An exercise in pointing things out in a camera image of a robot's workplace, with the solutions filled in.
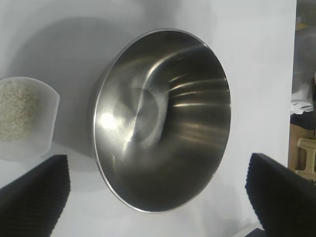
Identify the stainless steel mixing bowl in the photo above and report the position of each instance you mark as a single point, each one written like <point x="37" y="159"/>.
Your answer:
<point x="160" y="123"/>

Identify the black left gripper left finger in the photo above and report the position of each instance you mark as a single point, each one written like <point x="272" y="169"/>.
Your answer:
<point x="32" y="202"/>

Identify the white cloth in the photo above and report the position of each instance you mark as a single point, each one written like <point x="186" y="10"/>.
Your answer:
<point x="303" y="105"/>

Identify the white rice grains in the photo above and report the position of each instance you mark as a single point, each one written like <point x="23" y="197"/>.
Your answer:
<point x="14" y="111"/>

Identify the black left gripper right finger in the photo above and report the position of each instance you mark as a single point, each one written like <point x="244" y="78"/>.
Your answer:
<point x="284" y="202"/>

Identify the clear plastic measuring cup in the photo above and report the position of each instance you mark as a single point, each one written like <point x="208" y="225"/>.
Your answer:
<point x="47" y="118"/>

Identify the beige plastic stool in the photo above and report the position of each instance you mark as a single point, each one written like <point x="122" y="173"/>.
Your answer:
<point x="307" y="158"/>

